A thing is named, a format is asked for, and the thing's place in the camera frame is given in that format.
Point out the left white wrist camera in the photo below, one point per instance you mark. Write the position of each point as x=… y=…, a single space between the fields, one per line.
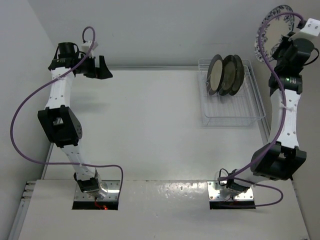
x=89 y=47

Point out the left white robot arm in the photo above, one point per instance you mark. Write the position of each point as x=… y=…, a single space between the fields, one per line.
x=58 y=121

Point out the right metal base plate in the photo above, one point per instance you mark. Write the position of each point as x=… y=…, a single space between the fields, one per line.
x=218 y=193

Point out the silver rim plate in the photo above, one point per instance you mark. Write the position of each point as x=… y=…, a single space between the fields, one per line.
x=215 y=74
x=239 y=77

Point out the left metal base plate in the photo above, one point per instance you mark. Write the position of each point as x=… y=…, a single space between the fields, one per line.
x=109 y=191

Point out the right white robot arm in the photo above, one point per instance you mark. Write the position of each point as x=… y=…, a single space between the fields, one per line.
x=281 y=157

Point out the white wire dish rack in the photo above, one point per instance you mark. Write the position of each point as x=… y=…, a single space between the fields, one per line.
x=241 y=110

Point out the striped dark rim plate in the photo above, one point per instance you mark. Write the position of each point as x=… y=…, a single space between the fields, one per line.
x=229 y=75

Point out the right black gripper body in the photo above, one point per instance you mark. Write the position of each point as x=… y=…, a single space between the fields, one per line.
x=278 y=53

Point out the blue floral plate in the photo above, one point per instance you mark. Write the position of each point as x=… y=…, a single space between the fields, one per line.
x=274 y=31

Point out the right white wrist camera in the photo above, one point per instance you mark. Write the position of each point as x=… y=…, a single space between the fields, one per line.
x=311 y=29

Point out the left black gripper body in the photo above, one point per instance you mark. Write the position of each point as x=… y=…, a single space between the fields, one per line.
x=87 y=68

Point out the metal base plate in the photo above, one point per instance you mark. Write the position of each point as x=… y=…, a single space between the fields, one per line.
x=109 y=191
x=218 y=193

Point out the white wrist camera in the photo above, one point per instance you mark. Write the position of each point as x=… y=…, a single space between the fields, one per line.
x=311 y=29
x=89 y=47

